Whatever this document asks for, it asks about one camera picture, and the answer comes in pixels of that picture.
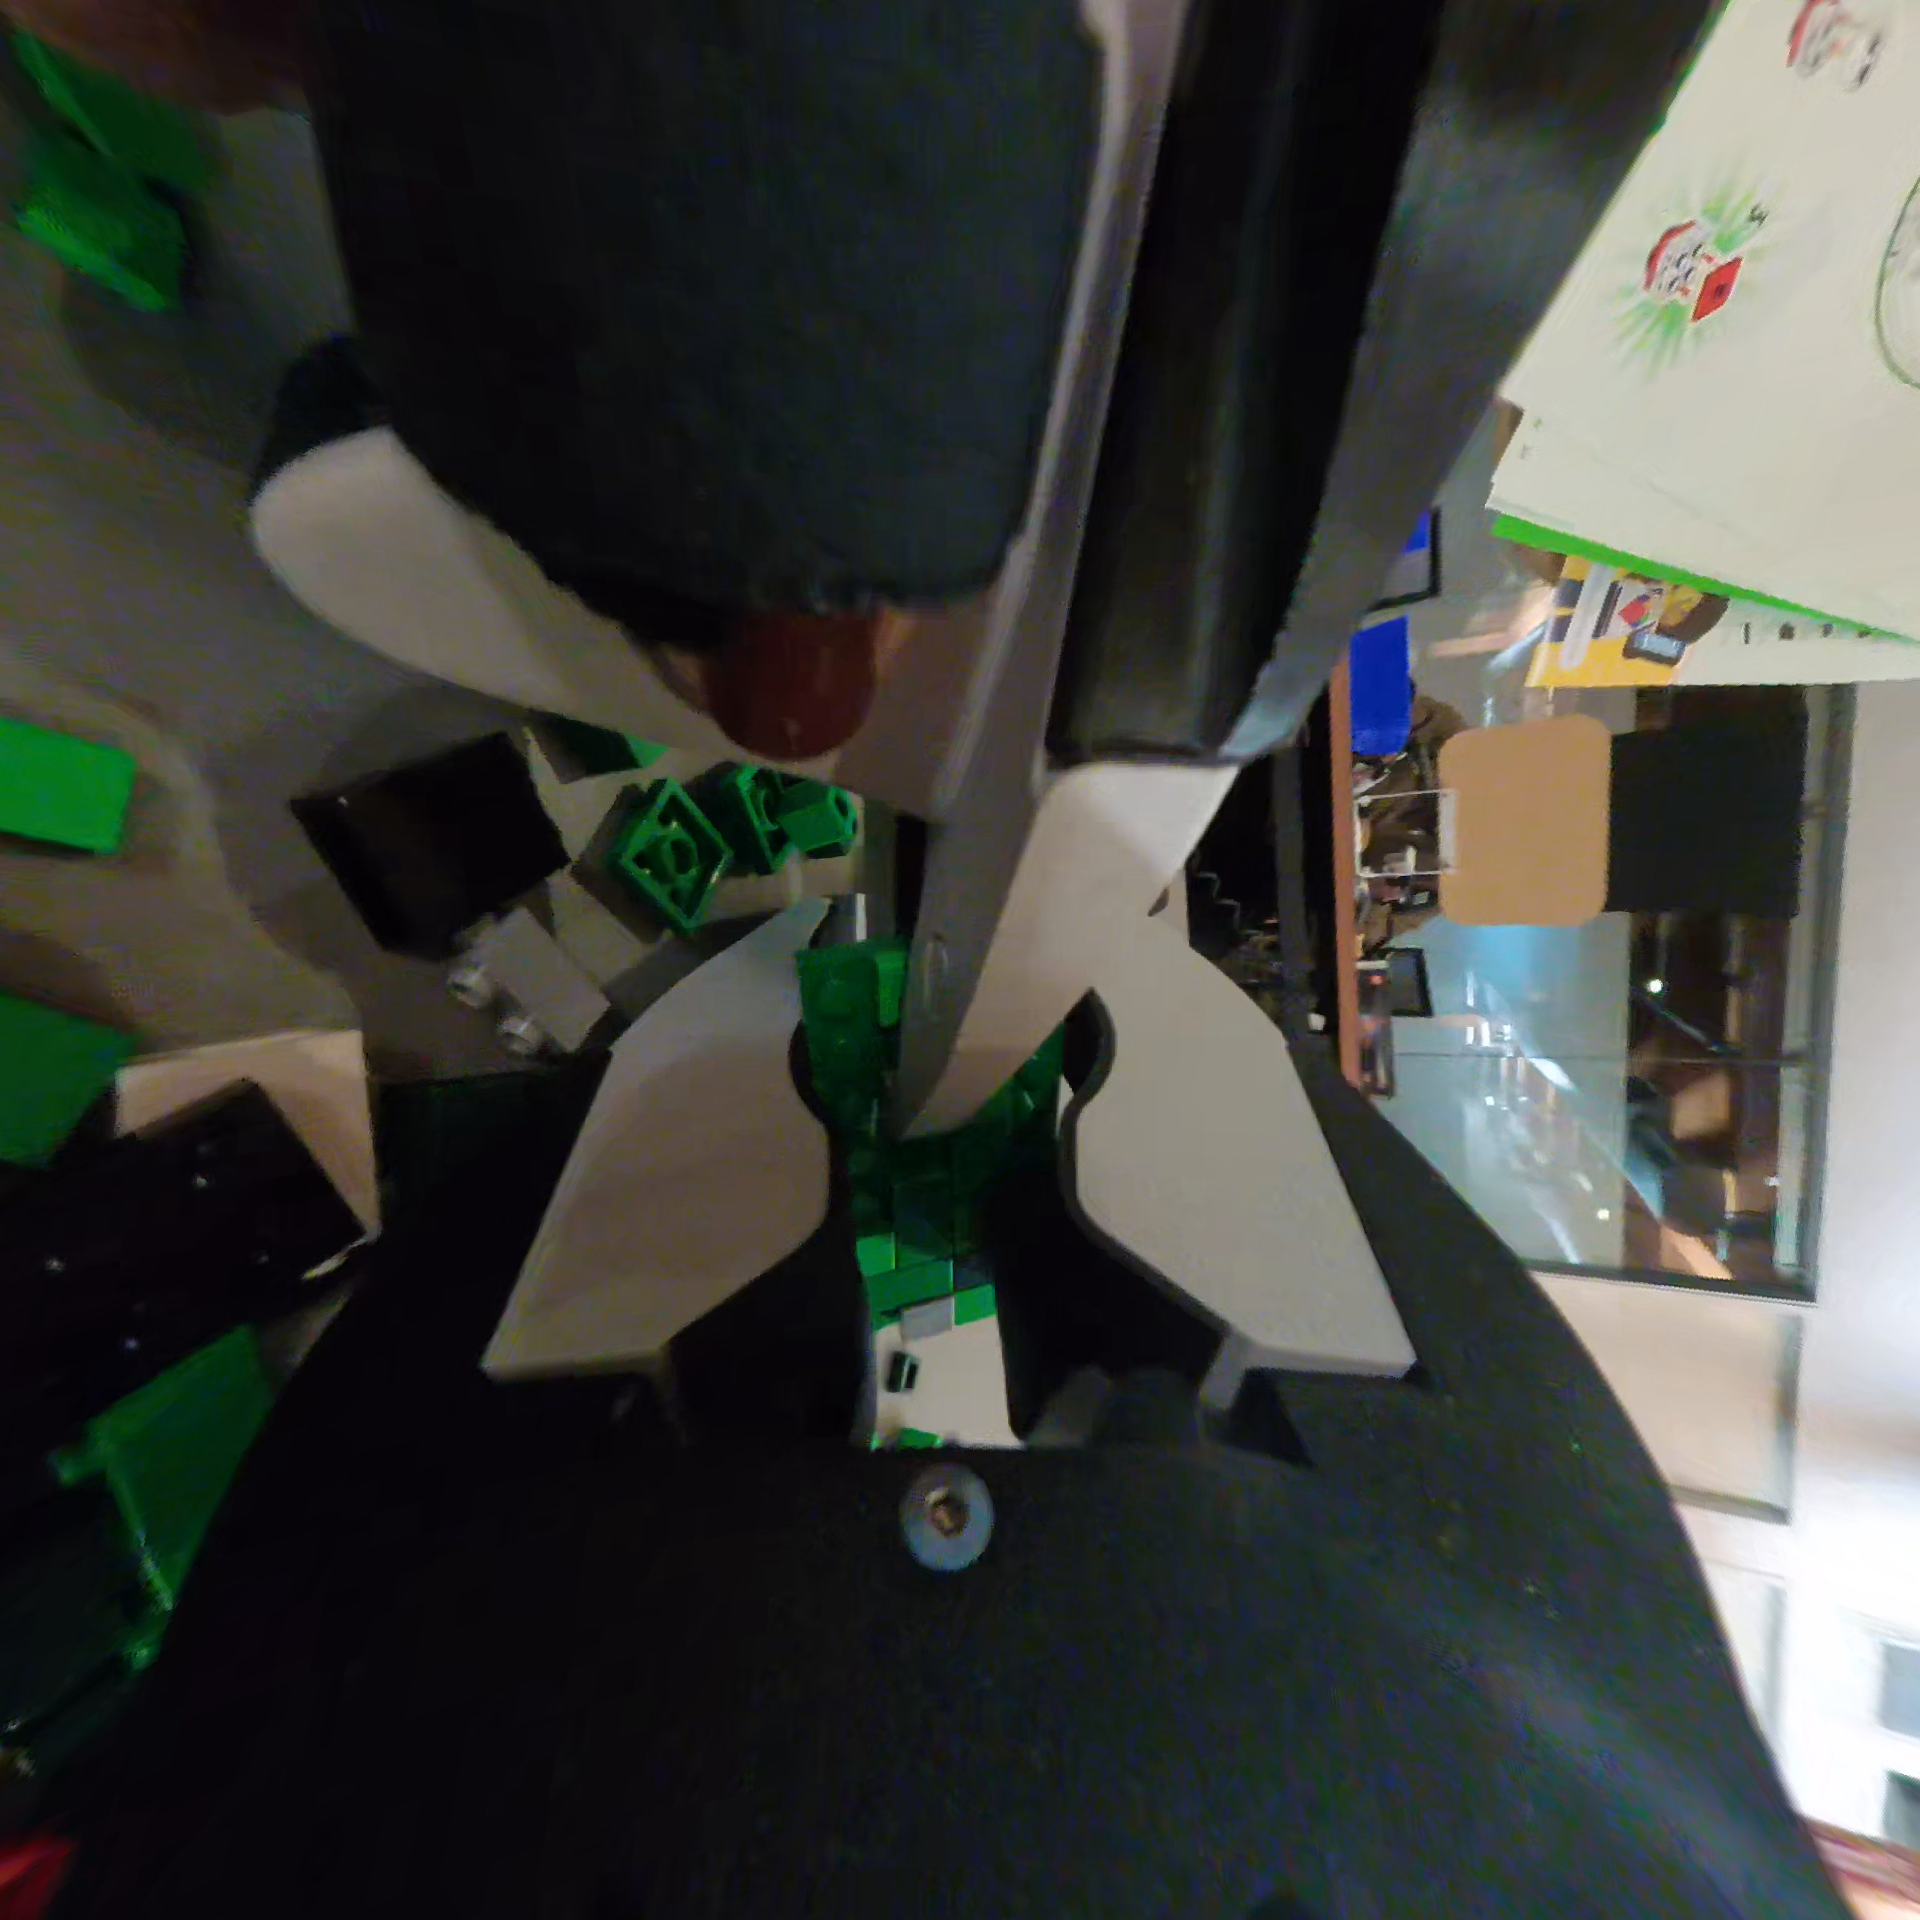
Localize long green toy plate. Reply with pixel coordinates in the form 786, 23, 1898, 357
0, 718, 140, 857

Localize white toy brick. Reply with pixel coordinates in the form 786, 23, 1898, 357
113, 1029, 379, 1235

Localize yellow printed box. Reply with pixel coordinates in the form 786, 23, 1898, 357
1526, 552, 1732, 693

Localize glass partition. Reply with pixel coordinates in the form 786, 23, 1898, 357
1380, 916, 1824, 1300

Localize white instruction booklet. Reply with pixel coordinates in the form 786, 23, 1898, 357
1489, 0, 1920, 649

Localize grey studded toy brick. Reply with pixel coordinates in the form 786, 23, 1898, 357
444, 904, 622, 1054

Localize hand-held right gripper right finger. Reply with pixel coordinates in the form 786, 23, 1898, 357
1059, 904, 1417, 1378

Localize white cabinet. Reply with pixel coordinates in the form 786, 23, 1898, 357
1560, 1274, 1920, 1847

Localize wooden table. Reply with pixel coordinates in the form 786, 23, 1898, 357
1326, 659, 1398, 1096

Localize long black toy plate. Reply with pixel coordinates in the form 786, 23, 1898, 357
0, 1077, 372, 1449

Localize black sloped toy brick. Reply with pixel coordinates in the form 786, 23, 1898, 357
292, 733, 574, 956

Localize red round toy brick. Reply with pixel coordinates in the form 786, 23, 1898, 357
0, 1829, 81, 1920

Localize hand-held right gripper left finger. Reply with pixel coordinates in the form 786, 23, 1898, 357
479, 899, 839, 1380

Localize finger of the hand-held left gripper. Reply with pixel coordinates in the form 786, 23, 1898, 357
960, 761, 1252, 1129
894, 779, 1056, 1140

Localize person's left hand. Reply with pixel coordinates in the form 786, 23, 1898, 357
703, 603, 885, 761

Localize pile of green toy bricks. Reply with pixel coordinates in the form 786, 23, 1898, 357
0, 23, 871, 1668

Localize green checkered brick assembly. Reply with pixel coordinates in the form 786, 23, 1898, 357
795, 939, 1079, 1334

